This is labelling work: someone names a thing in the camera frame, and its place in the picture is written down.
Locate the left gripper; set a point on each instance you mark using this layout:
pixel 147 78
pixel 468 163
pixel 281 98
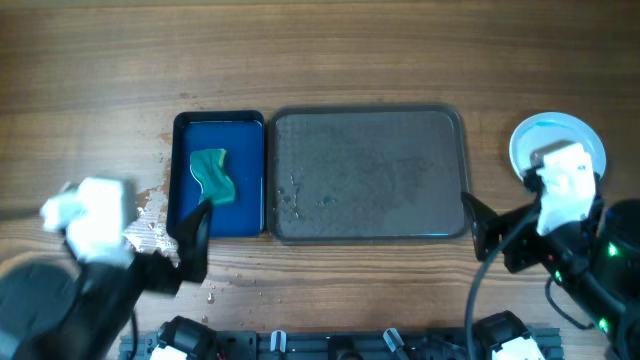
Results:
pixel 194 236

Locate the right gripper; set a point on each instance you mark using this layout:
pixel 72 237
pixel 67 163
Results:
pixel 486 224

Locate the green scrubbing sponge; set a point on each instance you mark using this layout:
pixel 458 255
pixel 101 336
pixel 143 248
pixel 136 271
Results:
pixel 208 170

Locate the white plate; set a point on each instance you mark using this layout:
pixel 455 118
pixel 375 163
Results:
pixel 548 129

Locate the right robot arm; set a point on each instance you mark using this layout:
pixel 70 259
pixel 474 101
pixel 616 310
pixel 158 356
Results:
pixel 595 261

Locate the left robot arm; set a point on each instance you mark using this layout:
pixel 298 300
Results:
pixel 46 314

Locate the black tray with blue water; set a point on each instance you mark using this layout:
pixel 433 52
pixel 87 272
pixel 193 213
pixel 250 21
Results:
pixel 242 134

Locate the dark brown serving tray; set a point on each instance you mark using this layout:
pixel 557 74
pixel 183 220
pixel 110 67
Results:
pixel 366 174

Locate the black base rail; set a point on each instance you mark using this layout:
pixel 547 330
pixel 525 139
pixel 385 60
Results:
pixel 505 337

